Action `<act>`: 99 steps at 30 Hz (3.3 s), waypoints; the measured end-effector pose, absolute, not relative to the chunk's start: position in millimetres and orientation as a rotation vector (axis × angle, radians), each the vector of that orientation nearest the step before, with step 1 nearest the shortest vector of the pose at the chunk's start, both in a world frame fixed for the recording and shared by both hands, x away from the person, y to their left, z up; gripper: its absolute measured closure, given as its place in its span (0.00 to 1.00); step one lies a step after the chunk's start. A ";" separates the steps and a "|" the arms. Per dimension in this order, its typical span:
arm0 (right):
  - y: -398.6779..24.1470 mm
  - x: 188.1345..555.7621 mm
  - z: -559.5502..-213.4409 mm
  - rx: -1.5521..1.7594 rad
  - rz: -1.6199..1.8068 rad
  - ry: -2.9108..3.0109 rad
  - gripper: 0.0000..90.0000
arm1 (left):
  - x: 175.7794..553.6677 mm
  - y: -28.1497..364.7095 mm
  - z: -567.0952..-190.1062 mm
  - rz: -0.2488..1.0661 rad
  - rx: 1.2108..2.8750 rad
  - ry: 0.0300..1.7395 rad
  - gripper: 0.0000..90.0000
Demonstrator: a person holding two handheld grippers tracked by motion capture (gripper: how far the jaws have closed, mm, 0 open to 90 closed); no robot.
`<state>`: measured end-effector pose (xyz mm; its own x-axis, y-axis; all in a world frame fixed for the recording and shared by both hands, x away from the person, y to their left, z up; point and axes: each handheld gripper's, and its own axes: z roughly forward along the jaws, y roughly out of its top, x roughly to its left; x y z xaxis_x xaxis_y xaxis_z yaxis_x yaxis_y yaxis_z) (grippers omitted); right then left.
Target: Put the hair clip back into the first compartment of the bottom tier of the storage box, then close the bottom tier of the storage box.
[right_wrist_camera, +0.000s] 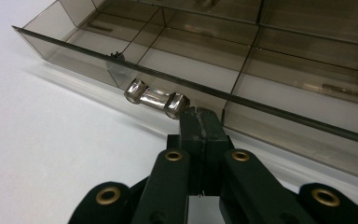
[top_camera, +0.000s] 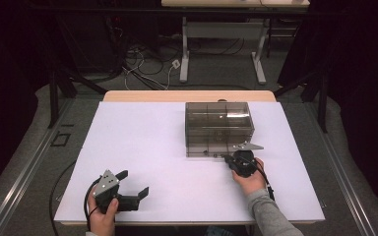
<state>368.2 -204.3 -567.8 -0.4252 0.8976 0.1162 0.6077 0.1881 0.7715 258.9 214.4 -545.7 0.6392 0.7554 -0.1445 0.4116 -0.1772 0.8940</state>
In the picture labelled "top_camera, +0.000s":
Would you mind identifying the smoky clear plastic drawer organizer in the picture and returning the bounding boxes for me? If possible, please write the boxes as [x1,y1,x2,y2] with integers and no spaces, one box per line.
[185,101,256,158]

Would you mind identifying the black floor cable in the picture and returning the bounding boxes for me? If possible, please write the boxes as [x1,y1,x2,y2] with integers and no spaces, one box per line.
[47,159,78,236]

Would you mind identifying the person's left hand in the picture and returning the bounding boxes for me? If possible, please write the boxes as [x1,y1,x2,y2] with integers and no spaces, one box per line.
[88,186,120,235]

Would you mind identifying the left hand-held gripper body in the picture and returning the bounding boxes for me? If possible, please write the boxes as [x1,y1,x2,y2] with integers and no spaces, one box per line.
[93,169,142,214]

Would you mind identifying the black metal stand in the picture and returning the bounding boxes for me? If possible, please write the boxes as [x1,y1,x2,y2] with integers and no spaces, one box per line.
[46,63,108,130]
[273,69,330,135]

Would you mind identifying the white foam board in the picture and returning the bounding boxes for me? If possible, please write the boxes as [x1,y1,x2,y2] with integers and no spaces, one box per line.
[53,100,326,223]

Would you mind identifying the white-legged desk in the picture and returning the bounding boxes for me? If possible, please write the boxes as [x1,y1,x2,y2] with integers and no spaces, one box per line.
[160,0,311,86]

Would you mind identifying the wooden table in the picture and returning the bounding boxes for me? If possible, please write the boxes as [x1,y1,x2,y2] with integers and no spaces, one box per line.
[59,89,325,227]

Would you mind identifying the dark curtain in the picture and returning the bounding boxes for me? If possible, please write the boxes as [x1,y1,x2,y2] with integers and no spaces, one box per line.
[276,0,378,212]
[0,0,57,203]

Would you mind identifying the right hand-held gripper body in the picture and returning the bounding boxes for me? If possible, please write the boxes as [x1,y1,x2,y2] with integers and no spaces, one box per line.
[229,141,265,179]

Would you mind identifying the person's right hand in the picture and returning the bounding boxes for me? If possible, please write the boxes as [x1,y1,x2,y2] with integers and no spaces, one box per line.
[231,157,268,198]

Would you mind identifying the white cable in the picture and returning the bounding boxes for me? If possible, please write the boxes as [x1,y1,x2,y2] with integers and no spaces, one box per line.
[122,48,178,91]

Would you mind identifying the metal floor rail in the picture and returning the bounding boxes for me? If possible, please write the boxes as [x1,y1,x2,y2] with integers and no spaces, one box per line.
[308,100,378,236]
[0,97,77,236]

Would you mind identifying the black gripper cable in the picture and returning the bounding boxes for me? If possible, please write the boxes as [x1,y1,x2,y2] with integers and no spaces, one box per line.
[255,161,276,202]
[83,176,103,232]

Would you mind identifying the person's leg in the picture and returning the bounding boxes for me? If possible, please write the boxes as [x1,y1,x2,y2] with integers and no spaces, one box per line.
[205,225,235,236]

